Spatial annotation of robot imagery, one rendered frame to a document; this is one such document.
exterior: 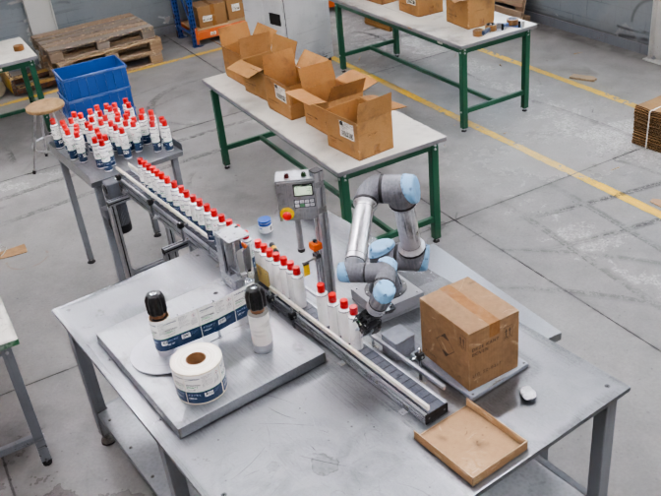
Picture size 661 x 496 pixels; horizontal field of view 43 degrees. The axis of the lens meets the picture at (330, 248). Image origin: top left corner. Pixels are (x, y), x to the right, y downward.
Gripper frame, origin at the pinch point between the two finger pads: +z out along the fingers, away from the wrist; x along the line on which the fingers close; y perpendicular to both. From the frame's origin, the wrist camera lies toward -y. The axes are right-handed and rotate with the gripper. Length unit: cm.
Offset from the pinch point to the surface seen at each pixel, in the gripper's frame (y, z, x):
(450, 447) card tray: 7, -12, 55
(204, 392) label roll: 63, 16, -14
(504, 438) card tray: -10, -17, 64
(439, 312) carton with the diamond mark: -18.7, -20.7, 13.0
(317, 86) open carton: -144, 119, -206
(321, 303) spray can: 2.0, 14.0, -24.6
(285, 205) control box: -1, -5, -63
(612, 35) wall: -569, 242, -235
